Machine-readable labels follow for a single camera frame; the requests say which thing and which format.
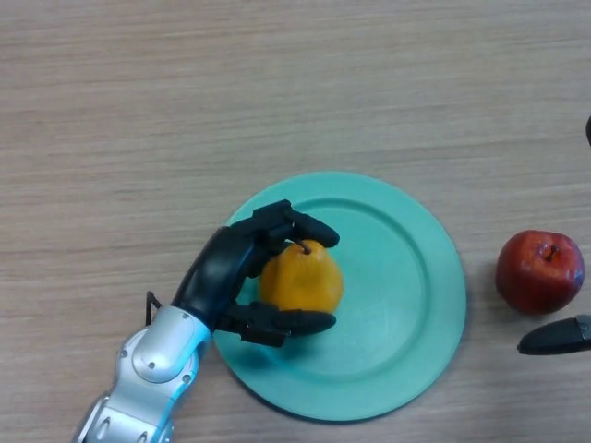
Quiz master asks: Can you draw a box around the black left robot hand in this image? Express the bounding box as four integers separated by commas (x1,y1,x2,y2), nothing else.
170,198,341,349

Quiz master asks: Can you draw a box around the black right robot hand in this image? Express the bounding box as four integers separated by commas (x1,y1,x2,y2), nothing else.
516,114,591,356

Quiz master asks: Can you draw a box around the yellow pear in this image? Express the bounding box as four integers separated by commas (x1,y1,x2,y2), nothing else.
258,238,344,315

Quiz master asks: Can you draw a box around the green plate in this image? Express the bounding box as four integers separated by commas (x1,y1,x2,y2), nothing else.
210,171,467,423

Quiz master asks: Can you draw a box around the red apple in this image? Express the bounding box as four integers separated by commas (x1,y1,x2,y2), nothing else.
495,229,585,316

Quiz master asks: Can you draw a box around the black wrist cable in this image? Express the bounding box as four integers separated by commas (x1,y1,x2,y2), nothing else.
145,290,163,328

